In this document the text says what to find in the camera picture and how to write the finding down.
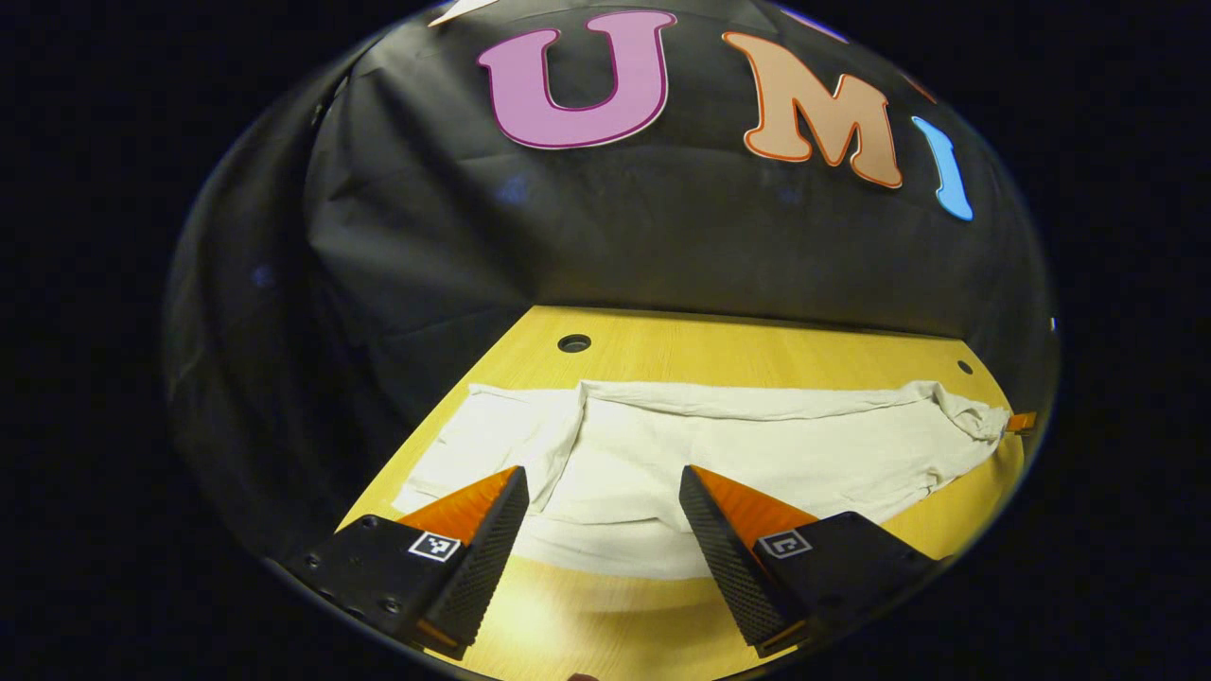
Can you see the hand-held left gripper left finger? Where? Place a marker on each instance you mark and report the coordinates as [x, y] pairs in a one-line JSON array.
[[482, 567]]

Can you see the black backdrop cloth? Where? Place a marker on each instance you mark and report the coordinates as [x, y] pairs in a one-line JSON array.
[[605, 236]]

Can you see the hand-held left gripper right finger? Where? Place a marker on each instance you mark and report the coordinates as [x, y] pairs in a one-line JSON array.
[[728, 567]]

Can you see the white jeans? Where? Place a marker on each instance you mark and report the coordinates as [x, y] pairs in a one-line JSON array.
[[757, 454]]

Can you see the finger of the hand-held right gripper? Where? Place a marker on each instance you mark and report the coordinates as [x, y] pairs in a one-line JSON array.
[[1022, 422]]

